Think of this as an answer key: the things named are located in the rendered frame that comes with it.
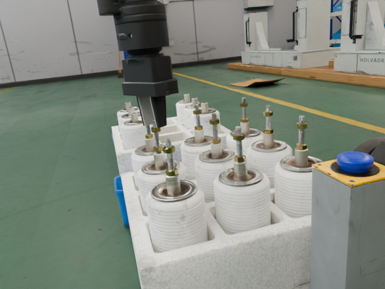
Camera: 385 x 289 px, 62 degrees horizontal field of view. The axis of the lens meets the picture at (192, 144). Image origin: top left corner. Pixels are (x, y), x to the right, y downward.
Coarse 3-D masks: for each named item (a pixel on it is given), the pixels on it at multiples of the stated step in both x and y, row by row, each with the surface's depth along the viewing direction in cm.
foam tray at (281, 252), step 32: (128, 192) 70; (288, 224) 53; (160, 256) 48; (192, 256) 47; (224, 256) 49; (256, 256) 51; (288, 256) 53; (160, 288) 47; (192, 288) 49; (224, 288) 51; (256, 288) 52; (288, 288) 54
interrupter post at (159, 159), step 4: (156, 156) 61; (160, 156) 61; (164, 156) 62; (156, 160) 62; (160, 160) 62; (164, 160) 62; (156, 164) 62; (160, 164) 62; (164, 164) 62; (156, 168) 62; (160, 168) 62
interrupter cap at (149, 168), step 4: (144, 164) 64; (148, 164) 65; (152, 164) 64; (176, 164) 63; (144, 168) 63; (148, 168) 63; (152, 168) 63; (164, 168) 62; (176, 168) 61; (144, 172) 61; (148, 172) 60; (152, 172) 60; (156, 172) 60; (160, 172) 60; (164, 172) 60
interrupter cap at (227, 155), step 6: (210, 150) 69; (222, 150) 68; (228, 150) 68; (204, 156) 66; (210, 156) 66; (222, 156) 66; (228, 156) 64; (234, 156) 64; (210, 162) 63; (216, 162) 62; (222, 162) 62
